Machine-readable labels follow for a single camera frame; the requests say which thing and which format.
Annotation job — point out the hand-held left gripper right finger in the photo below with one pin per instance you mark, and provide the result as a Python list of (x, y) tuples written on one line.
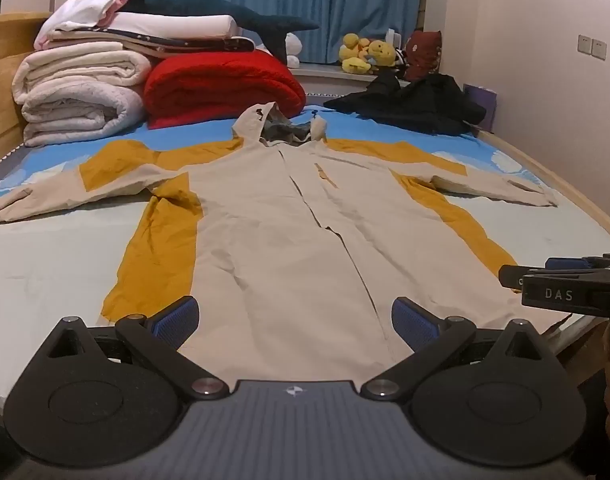
[(414, 321)]

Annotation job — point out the wooden headboard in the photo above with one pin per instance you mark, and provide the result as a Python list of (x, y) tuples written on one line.
[(7, 45)]

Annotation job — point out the white plush toy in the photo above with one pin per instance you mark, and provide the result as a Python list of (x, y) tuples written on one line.
[(293, 47)]

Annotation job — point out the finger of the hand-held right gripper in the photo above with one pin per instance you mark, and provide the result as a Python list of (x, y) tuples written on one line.
[(575, 294), (567, 263)]

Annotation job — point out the dark red plush cushion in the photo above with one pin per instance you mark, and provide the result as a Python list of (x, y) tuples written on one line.
[(425, 55)]

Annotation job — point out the beige and yellow jacket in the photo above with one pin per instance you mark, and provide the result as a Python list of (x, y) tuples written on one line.
[(285, 240)]

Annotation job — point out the white and pink cloth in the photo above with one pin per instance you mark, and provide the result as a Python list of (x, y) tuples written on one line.
[(82, 10)]

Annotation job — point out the purple box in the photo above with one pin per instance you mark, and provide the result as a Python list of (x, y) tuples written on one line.
[(482, 105)]

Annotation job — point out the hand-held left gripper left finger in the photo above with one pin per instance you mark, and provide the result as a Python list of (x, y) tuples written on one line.
[(177, 319)]

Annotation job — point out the yellow plush toy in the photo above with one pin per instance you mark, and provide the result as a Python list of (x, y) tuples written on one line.
[(382, 54), (354, 55)]

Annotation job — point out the blue shark plush toy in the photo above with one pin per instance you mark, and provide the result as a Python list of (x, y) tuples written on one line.
[(200, 5)]

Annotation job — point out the wall switch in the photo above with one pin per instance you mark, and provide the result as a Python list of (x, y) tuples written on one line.
[(584, 44), (598, 48)]

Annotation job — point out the black clothes pile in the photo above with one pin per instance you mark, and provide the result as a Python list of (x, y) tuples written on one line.
[(425, 102)]

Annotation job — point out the red folded blanket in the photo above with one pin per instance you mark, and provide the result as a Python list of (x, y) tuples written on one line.
[(220, 87)]

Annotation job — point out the blue cloud printed bed sheet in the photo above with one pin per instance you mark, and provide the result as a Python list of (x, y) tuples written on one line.
[(45, 260)]

